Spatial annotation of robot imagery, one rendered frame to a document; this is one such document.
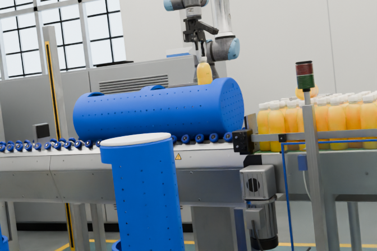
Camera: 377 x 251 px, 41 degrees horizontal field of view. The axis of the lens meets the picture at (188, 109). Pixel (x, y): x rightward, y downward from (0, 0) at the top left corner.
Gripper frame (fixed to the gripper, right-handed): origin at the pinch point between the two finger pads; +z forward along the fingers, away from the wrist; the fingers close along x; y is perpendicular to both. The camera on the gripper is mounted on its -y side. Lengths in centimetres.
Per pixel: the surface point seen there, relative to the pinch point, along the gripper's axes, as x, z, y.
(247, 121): 1.7, 31.3, -20.1
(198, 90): 6.8, 14.8, 0.2
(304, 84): 36, 16, -58
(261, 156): 20, 44, -33
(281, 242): -127, 134, 18
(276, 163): 20, 47, -39
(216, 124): 9.3, 30.9, -8.1
